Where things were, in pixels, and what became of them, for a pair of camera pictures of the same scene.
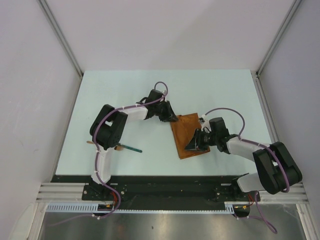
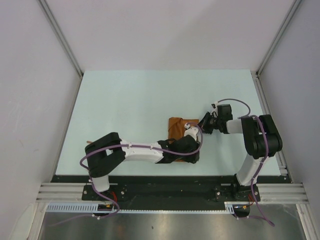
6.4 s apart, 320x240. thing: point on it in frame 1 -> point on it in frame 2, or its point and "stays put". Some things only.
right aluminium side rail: [264, 106] stays put
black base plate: [160, 192] stays put
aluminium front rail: [73, 192] stays put
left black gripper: [169, 116] -> [191, 157]
